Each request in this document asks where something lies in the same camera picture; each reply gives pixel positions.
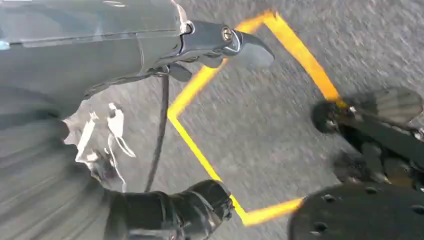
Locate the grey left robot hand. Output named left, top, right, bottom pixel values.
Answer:
left=0, top=0, right=276, bottom=240

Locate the white cable tie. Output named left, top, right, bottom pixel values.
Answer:
left=74, top=101, right=137, bottom=194

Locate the yellow floor tape square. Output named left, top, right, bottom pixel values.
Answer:
left=166, top=9, right=349, bottom=228

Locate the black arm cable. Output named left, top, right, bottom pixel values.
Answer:
left=144, top=74, right=171, bottom=194

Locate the black robot foot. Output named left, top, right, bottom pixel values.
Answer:
left=287, top=181, right=424, bottom=240

